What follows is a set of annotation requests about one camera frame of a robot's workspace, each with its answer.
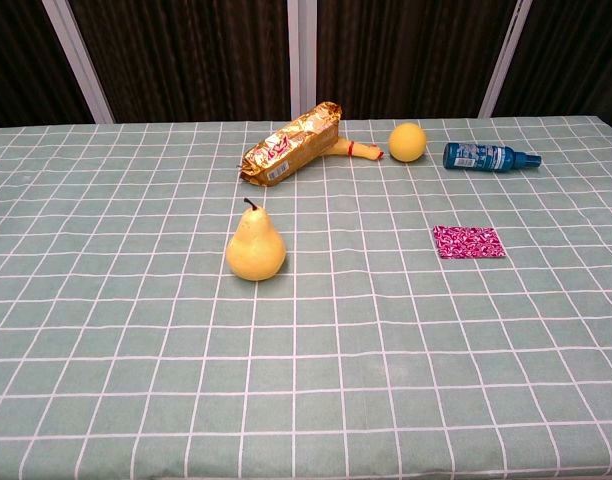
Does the blue spray bottle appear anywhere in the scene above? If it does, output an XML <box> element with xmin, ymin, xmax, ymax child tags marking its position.
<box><xmin>442</xmin><ymin>141</ymin><xmax>543</xmax><ymax>174</ymax></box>

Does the yellow ball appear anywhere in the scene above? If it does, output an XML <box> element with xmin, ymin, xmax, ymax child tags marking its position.
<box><xmin>388</xmin><ymin>121</ymin><xmax>428</xmax><ymax>163</ymax></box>

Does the white frame post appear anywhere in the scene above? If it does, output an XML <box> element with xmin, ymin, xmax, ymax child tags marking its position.
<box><xmin>477</xmin><ymin>0</ymin><xmax>535</xmax><ymax>119</ymax></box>
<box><xmin>40</xmin><ymin>0</ymin><xmax>115</xmax><ymax>125</ymax></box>
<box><xmin>286</xmin><ymin>0</ymin><xmax>318</xmax><ymax>122</ymax></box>

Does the pink patterned packet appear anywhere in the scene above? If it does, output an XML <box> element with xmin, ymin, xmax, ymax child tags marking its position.
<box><xmin>432</xmin><ymin>224</ymin><xmax>508</xmax><ymax>262</ymax></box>

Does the gold foil biscuit package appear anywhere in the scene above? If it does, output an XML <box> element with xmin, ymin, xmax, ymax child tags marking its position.
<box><xmin>239</xmin><ymin>101</ymin><xmax>343</xmax><ymax>187</ymax></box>

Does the yellow pear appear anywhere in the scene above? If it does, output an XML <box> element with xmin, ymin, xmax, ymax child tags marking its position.
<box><xmin>225</xmin><ymin>197</ymin><xmax>287</xmax><ymax>282</ymax></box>

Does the dark brown screen panel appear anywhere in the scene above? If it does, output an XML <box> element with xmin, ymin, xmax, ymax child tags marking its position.
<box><xmin>315</xmin><ymin>0</ymin><xmax>518</xmax><ymax>121</ymax></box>
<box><xmin>491</xmin><ymin>0</ymin><xmax>612</xmax><ymax>137</ymax></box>
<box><xmin>67</xmin><ymin>0</ymin><xmax>293</xmax><ymax>124</ymax></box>
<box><xmin>0</xmin><ymin>0</ymin><xmax>95</xmax><ymax>130</ymax></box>

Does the green checked tablecloth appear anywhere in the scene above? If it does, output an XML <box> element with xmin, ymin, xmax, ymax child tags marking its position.
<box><xmin>0</xmin><ymin>115</ymin><xmax>612</xmax><ymax>480</ymax></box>

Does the yellow toy with red band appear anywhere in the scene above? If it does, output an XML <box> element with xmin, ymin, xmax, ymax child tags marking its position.
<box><xmin>327</xmin><ymin>138</ymin><xmax>386</xmax><ymax>164</ymax></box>

